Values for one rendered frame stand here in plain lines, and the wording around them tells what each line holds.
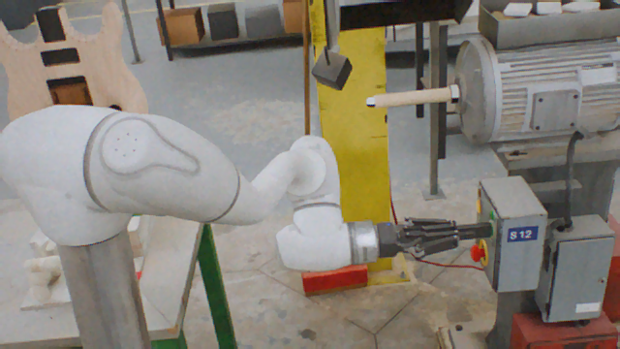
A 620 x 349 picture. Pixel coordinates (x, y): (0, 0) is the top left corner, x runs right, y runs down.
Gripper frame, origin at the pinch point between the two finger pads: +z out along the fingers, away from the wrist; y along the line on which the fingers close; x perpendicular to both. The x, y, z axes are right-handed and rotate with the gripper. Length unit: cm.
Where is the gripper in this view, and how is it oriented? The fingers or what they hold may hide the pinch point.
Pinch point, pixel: (473, 231)
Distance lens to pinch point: 128.1
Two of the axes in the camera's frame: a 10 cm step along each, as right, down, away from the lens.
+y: 0.3, 4.9, -8.7
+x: -1.0, -8.6, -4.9
